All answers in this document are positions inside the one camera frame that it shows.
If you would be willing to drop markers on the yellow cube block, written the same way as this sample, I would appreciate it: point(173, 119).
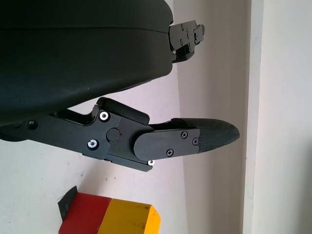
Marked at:
point(129, 218)

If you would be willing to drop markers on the red cube block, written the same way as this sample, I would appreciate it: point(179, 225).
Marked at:
point(85, 214)

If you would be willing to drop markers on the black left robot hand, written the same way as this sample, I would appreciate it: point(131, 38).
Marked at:
point(73, 48)

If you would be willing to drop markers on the black tape strip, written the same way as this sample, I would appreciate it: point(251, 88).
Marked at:
point(67, 203)

